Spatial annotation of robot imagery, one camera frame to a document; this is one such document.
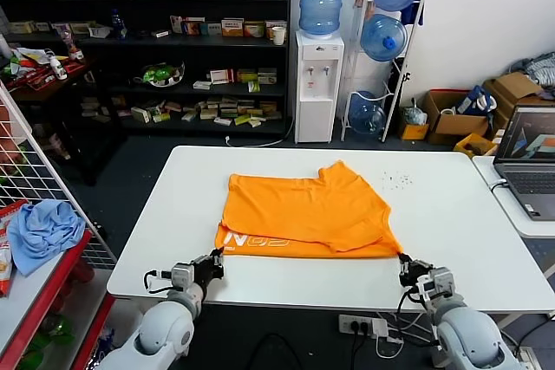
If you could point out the large open cardboard box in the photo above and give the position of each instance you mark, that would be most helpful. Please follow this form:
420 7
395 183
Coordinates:
460 125

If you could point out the blue plastic bottle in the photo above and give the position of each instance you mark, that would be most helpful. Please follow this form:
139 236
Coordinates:
117 25

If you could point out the clear plastic bag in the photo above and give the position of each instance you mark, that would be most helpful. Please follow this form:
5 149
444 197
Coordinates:
415 114

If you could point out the yellow crate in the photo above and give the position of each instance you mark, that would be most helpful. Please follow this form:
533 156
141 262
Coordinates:
473 144

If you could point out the red white medicine box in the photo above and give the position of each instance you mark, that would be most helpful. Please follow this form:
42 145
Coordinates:
222 76

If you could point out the white metal jug rack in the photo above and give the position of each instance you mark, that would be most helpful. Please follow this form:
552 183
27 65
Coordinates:
393 101

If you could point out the red snack bag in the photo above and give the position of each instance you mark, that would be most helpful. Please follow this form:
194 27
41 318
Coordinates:
6 257

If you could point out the white power adapter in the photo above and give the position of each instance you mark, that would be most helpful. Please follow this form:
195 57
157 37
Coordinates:
380 329

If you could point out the blue white bag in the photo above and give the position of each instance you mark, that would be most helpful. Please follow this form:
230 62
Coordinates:
475 99

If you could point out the grey floor power strip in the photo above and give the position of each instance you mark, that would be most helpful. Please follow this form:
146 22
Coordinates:
531 355

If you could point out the white water dispenser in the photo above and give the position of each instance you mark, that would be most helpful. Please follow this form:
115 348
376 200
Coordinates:
315 97

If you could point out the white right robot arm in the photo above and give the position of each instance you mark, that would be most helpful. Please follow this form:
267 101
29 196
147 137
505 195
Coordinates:
468 335

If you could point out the pile of grey clothes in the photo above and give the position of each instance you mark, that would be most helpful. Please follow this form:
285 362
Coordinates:
538 71

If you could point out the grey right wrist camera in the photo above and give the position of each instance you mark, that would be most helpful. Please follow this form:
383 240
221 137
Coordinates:
441 283

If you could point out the small yellow box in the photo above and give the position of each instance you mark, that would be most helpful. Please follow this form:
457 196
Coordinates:
413 131

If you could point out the red white shelf rack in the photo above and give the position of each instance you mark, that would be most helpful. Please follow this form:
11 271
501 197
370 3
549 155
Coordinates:
43 292

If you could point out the white paper cup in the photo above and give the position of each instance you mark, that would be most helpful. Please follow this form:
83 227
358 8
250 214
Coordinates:
278 36

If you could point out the dark blue hanging cloth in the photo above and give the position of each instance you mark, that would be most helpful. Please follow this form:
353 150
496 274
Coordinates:
410 12

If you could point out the blue white package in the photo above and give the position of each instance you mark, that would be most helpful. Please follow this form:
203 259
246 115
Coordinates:
104 344

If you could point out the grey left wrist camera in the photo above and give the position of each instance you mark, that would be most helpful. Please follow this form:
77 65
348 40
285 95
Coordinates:
182 274

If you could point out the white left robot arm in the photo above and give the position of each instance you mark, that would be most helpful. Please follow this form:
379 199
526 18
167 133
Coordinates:
165 335

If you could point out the orange t-shirt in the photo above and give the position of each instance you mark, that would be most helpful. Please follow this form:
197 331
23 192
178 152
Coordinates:
303 214

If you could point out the white power strip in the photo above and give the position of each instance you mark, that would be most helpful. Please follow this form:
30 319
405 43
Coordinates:
347 324

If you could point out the pink drink bottle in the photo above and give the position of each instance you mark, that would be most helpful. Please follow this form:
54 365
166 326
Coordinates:
73 47

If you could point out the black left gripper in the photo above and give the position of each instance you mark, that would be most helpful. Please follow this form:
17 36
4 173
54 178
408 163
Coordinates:
207 272

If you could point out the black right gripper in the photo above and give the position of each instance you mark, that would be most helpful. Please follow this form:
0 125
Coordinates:
415 274

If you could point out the brown cardboard box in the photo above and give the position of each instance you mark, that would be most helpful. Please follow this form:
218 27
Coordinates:
517 86

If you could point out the white tape roll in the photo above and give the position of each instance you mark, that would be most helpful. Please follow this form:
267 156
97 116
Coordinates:
448 112

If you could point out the grey laptop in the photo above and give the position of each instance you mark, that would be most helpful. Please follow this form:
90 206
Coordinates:
529 179

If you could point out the bowl of green packets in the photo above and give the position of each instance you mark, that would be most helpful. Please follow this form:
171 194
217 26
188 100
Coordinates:
159 74

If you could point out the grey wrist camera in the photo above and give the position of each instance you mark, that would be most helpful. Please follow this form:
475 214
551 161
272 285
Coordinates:
182 274
441 283

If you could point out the black shelving unit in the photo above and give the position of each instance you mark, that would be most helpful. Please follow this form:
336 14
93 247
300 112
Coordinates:
143 51

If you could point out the black side table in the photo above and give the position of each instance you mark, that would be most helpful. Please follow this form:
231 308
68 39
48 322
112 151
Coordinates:
99 127

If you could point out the crumpled light blue cloth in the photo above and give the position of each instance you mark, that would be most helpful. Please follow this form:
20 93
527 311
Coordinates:
43 231

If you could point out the orange white medicine box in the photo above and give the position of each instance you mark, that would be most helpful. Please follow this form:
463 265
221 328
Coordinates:
232 28

